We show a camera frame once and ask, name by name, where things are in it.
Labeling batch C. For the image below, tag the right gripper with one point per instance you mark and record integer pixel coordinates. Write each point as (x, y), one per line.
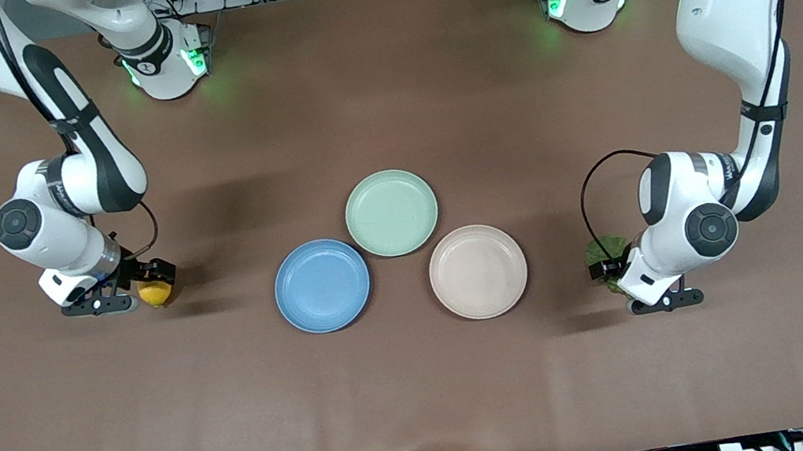
(135, 271)

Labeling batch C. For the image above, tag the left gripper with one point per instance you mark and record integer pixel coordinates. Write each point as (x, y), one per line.
(609, 268)

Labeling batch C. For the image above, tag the green lettuce leaf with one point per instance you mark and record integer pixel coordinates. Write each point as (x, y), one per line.
(604, 249)

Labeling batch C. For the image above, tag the yellow lemon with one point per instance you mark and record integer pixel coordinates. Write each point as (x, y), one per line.
(155, 294)

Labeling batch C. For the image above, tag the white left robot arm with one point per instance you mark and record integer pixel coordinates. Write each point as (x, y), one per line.
(735, 8)

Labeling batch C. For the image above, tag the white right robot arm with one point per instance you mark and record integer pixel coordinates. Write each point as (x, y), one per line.
(98, 167)

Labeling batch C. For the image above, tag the beige pink plate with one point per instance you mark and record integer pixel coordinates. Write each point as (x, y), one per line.
(478, 272)

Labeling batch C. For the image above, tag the blue plate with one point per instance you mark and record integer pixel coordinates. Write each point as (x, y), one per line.
(322, 287)

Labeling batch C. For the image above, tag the brown table cover mat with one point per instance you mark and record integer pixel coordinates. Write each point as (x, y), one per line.
(427, 397)

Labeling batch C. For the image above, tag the light green plate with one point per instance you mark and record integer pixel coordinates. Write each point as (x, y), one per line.
(392, 213)

